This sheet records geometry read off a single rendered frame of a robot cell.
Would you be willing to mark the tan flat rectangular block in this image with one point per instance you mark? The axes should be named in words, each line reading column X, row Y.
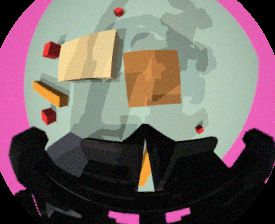
column 89, row 57

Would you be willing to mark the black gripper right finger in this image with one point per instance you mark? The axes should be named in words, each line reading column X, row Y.
column 163, row 153

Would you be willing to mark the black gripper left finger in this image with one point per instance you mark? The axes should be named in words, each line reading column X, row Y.
column 128, row 152

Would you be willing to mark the brown square block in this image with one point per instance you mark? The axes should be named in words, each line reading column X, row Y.
column 152, row 77

